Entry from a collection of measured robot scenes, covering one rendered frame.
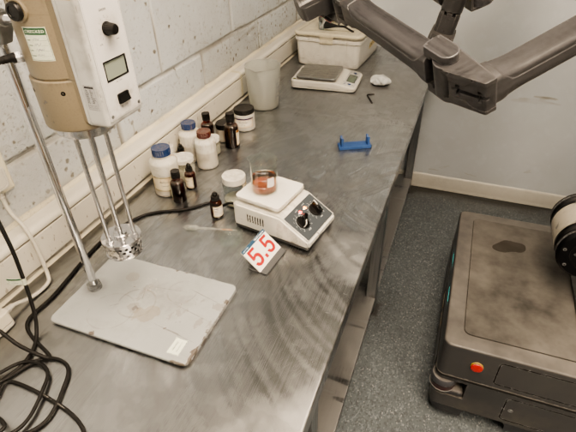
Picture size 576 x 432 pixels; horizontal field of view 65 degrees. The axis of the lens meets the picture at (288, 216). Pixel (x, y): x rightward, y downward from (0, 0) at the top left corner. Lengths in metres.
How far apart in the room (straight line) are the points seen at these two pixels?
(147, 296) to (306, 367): 0.35
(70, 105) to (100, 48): 0.09
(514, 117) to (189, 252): 1.85
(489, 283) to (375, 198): 0.57
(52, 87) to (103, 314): 0.45
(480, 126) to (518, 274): 1.05
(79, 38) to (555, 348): 1.33
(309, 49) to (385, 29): 1.09
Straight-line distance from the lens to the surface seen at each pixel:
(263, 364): 0.81
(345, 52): 2.05
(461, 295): 1.53
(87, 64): 0.63
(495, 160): 2.60
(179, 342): 0.85
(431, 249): 2.25
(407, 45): 0.99
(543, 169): 2.63
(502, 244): 1.77
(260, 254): 0.97
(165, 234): 1.10
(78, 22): 0.62
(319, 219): 1.04
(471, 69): 0.89
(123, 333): 0.90
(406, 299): 1.98
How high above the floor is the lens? 1.41
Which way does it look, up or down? 36 degrees down
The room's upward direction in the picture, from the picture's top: 2 degrees counter-clockwise
